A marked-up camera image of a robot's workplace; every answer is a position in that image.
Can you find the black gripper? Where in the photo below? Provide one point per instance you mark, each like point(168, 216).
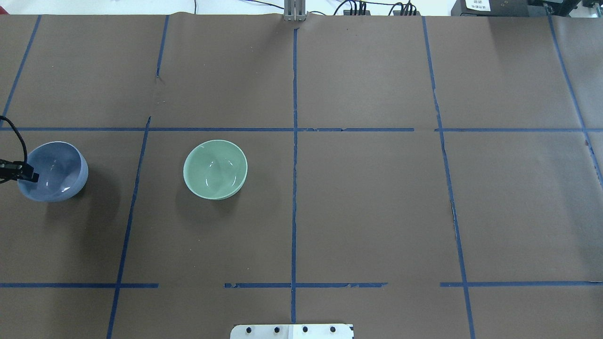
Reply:
point(18, 171)

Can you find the aluminium frame post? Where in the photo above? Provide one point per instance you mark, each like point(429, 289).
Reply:
point(295, 10)

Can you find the blue bowl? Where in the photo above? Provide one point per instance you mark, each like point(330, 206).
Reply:
point(63, 172)

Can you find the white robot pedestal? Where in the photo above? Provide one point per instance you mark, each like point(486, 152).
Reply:
point(293, 331)

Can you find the green bowl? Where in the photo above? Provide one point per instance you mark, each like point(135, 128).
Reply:
point(215, 170)

